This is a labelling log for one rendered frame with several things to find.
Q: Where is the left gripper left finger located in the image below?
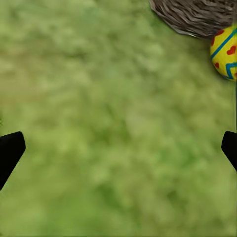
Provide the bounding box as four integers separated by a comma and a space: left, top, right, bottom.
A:
0, 131, 26, 191

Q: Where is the wicker basket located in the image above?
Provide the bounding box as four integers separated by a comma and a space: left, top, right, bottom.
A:
149, 0, 237, 39

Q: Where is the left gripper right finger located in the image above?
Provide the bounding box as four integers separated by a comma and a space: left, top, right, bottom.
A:
221, 131, 237, 171

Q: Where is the easter egg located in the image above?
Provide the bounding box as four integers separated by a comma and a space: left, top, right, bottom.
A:
210, 26, 237, 81

